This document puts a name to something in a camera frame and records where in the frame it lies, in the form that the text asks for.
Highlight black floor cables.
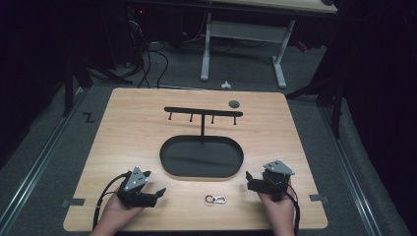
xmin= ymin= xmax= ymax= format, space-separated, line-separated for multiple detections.
xmin=126 ymin=8 xmax=170 ymax=89

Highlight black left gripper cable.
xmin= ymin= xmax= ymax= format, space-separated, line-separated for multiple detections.
xmin=91 ymin=170 xmax=133 ymax=231

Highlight metal floor rail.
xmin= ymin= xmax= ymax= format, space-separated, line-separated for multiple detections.
xmin=0 ymin=88 xmax=87 ymax=227
xmin=319 ymin=106 xmax=384 ymax=236

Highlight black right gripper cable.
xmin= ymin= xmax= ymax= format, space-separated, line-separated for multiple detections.
xmin=285 ymin=183 xmax=302 ymax=236

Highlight grey tape strip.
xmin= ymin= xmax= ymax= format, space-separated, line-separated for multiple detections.
xmin=309 ymin=194 xmax=329 ymax=204
xmin=60 ymin=198 xmax=87 ymax=208

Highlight person's right hand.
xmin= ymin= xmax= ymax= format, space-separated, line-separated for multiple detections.
xmin=257 ymin=179 xmax=296 ymax=236

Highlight white-framed desk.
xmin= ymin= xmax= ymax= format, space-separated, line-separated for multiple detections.
xmin=200 ymin=0 xmax=338 ymax=89

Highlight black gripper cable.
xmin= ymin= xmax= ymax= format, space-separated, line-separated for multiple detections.
xmin=285 ymin=183 xmax=302 ymax=236
xmin=91 ymin=170 xmax=133 ymax=231

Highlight person's left hand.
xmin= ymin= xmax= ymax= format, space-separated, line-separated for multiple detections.
xmin=95 ymin=193 xmax=146 ymax=234

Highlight silver carabiner keychain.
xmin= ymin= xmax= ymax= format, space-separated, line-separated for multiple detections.
xmin=205 ymin=194 xmax=228 ymax=206

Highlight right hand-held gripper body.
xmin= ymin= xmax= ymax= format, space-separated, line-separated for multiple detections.
xmin=259 ymin=159 xmax=296 ymax=203

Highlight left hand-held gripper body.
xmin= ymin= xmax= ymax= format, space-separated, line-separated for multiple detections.
xmin=116 ymin=165 xmax=157 ymax=209

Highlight black metal stand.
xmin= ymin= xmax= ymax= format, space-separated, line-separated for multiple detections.
xmin=285 ymin=62 xmax=345 ymax=140
xmin=61 ymin=57 xmax=134 ymax=119

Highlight black key rack with tray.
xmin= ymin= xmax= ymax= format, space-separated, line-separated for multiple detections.
xmin=159 ymin=106 xmax=245 ymax=179

